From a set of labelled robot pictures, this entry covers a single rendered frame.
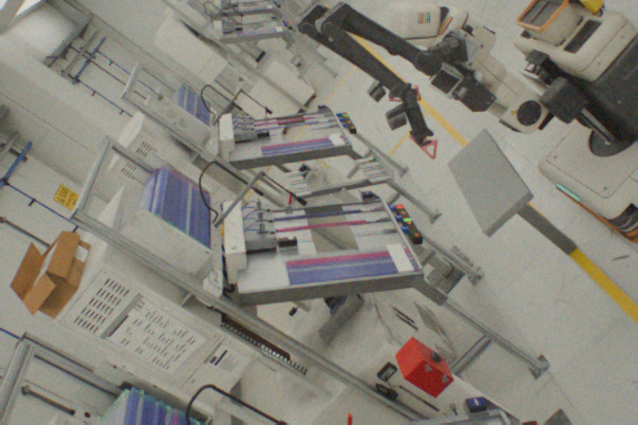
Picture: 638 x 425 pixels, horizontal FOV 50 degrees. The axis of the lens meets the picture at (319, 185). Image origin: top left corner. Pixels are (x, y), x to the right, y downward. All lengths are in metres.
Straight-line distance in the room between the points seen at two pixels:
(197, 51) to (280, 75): 0.92
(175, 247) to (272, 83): 4.96
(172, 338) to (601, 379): 1.64
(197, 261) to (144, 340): 0.35
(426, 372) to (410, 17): 1.24
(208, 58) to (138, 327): 5.02
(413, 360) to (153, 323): 0.96
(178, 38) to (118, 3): 3.25
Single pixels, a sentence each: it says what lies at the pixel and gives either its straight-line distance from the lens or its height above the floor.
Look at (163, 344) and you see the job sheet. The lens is 2.68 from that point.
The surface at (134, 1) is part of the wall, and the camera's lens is 10.42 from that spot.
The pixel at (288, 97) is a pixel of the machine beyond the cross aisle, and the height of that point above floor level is 0.26.
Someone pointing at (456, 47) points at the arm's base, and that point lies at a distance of 2.45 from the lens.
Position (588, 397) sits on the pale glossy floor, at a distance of 2.89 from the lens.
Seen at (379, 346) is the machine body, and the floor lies 0.62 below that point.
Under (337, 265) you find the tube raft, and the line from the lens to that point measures 2.70.
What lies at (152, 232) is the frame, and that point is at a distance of 2.56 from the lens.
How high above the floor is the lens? 2.15
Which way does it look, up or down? 21 degrees down
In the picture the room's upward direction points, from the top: 54 degrees counter-clockwise
